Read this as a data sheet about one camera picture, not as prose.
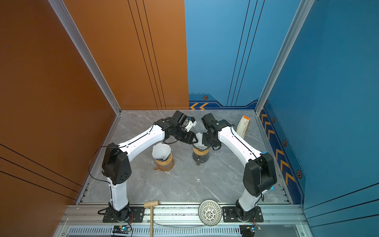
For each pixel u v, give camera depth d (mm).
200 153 843
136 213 746
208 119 674
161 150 828
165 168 886
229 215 725
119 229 713
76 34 787
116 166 485
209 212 737
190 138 740
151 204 756
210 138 711
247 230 701
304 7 698
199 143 867
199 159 851
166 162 825
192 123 788
